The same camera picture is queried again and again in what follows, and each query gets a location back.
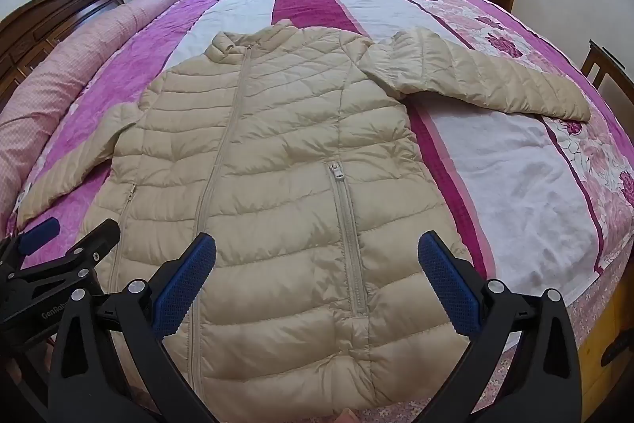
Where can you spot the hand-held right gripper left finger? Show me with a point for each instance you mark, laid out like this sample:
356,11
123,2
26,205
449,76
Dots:
184,286

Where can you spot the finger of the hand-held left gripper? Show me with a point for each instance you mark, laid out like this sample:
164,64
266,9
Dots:
39,234
96,244

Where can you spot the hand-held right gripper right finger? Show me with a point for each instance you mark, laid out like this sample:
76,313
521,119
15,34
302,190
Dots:
448,289

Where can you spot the beige quilted down jacket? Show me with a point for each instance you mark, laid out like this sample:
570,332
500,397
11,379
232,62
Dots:
277,155

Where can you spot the pink purple floral bed blanket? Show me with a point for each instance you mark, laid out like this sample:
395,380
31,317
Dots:
495,165

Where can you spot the pink patterned bed sheet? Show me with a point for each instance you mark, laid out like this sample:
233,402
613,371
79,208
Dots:
594,304

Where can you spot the pink rolled quilt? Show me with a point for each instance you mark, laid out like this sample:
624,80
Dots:
59,66

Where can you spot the dark wooden headboard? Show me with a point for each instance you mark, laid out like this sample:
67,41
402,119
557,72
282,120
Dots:
44,11

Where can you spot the wooden chair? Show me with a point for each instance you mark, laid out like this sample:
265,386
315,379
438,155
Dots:
607,66

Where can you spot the yellow wooden bed rail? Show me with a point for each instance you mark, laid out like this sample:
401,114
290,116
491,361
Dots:
607,353

